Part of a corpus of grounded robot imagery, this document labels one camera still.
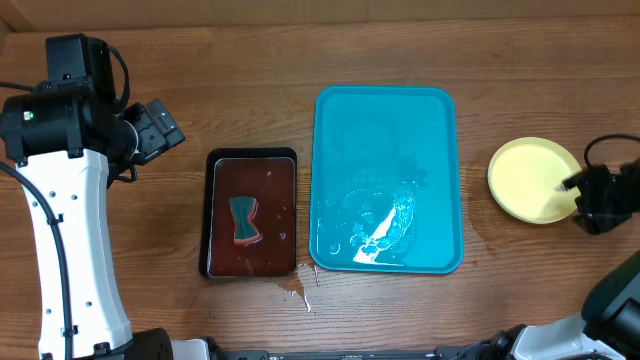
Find yellow-green plate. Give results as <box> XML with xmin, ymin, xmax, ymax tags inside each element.
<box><xmin>487</xmin><ymin>137</ymin><xmax>581</xmax><ymax>224</ymax></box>

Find green dish sponge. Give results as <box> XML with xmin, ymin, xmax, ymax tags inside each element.
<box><xmin>229</xmin><ymin>196</ymin><xmax>262</xmax><ymax>246</ymax></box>

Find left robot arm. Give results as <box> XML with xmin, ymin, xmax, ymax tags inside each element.
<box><xmin>1</xmin><ymin>34</ymin><xmax>215</xmax><ymax>359</ymax></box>

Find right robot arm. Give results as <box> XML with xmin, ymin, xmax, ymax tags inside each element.
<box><xmin>454</xmin><ymin>160</ymin><xmax>639</xmax><ymax>359</ymax></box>

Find black water tray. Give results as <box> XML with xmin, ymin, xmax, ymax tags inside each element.
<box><xmin>199</xmin><ymin>147</ymin><xmax>297</xmax><ymax>279</ymax></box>

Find teal plastic tray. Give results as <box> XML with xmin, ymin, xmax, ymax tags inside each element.
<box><xmin>309</xmin><ymin>86</ymin><xmax>464</xmax><ymax>275</ymax></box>

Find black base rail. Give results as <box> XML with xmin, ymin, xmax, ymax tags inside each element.
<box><xmin>211</xmin><ymin>346</ymin><xmax>479</xmax><ymax>360</ymax></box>

